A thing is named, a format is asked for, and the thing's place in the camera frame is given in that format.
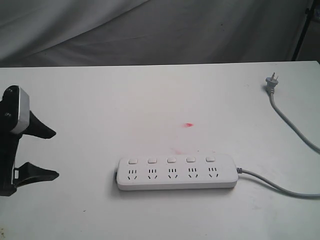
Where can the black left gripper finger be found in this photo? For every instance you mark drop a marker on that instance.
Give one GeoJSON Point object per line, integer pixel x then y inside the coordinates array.
{"type": "Point", "coordinates": [29, 173]}
{"type": "Point", "coordinates": [38, 129]}

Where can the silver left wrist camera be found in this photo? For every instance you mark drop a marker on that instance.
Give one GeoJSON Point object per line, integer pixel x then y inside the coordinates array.
{"type": "Point", "coordinates": [20, 110]}

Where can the grey backdrop cloth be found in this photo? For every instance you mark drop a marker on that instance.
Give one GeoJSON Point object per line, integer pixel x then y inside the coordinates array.
{"type": "Point", "coordinates": [65, 33]}

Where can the white five-outlet power strip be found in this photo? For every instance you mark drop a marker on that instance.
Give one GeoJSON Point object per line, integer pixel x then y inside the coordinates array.
{"type": "Point", "coordinates": [176, 172]}

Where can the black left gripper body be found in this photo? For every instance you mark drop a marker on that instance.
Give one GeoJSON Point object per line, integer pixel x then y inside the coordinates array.
{"type": "Point", "coordinates": [8, 146]}

